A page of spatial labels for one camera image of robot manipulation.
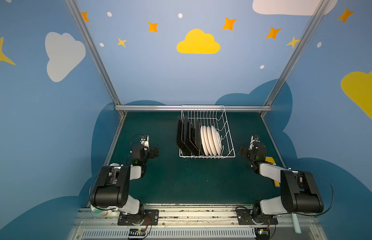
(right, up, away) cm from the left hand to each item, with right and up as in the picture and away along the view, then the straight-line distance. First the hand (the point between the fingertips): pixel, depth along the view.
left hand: (149, 144), depth 94 cm
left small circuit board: (0, -41, -21) cm, 46 cm away
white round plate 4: (+42, +4, -6) cm, 43 cm away
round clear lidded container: (-17, -30, -24) cm, 42 cm away
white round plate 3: (+39, +2, -8) cm, 40 cm away
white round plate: (+34, +3, -9) cm, 35 cm away
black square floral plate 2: (+27, +4, -12) cm, 30 cm away
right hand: (+65, 0, 0) cm, 65 cm away
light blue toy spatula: (+78, -37, -23) cm, 90 cm away
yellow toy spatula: (+80, -10, +2) cm, 80 cm away
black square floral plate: (+21, +6, -10) cm, 24 cm away
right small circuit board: (+62, -42, -21) cm, 78 cm away
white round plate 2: (+35, +6, -8) cm, 37 cm away
